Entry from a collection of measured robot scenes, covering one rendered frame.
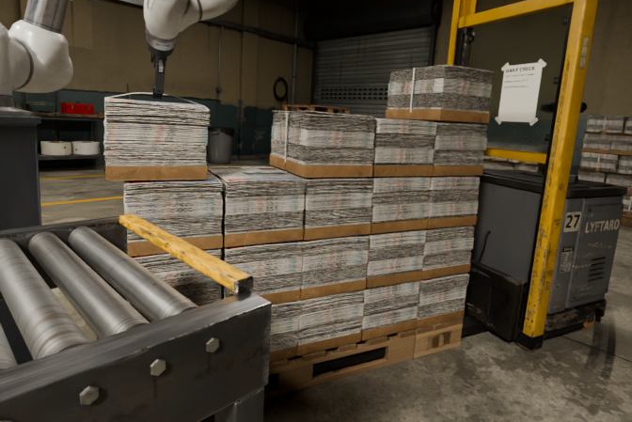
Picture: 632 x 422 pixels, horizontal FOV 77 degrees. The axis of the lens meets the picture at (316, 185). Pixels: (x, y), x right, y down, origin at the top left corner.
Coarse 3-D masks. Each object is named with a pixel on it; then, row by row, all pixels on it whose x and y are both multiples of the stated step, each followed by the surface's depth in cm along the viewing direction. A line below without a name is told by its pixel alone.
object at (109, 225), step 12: (24, 228) 77; (36, 228) 77; (48, 228) 78; (60, 228) 78; (72, 228) 79; (96, 228) 83; (108, 228) 84; (120, 228) 86; (24, 240) 74; (108, 240) 85; (120, 240) 86; (24, 252) 74; (36, 264) 76; (48, 276) 78; (0, 300) 73
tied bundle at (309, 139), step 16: (272, 128) 170; (288, 128) 154; (304, 128) 140; (320, 128) 140; (336, 128) 142; (352, 128) 145; (368, 128) 148; (272, 144) 170; (288, 144) 155; (304, 144) 140; (320, 144) 141; (336, 144) 144; (352, 144) 147; (368, 144) 150; (304, 160) 142; (320, 160) 142; (336, 160) 145; (352, 160) 148; (368, 160) 150
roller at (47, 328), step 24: (0, 240) 70; (0, 264) 61; (24, 264) 60; (0, 288) 57; (24, 288) 53; (48, 288) 55; (24, 312) 48; (48, 312) 47; (24, 336) 45; (48, 336) 42; (72, 336) 42
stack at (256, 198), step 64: (128, 192) 115; (192, 192) 124; (256, 192) 133; (320, 192) 144; (384, 192) 157; (256, 256) 137; (320, 256) 148; (384, 256) 163; (320, 320) 153; (384, 320) 169
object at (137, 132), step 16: (112, 112) 109; (128, 112) 111; (144, 112) 113; (160, 112) 115; (176, 112) 117; (192, 112) 118; (208, 112) 120; (112, 128) 111; (128, 128) 114; (144, 128) 114; (160, 128) 116; (176, 128) 118; (192, 128) 120; (112, 144) 112; (128, 144) 114; (144, 144) 116; (160, 144) 117; (176, 144) 119; (192, 144) 121; (112, 160) 113; (128, 160) 115; (144, 160) 117; (160, 160) 119; (176, 160) 121; (192, 160) 123
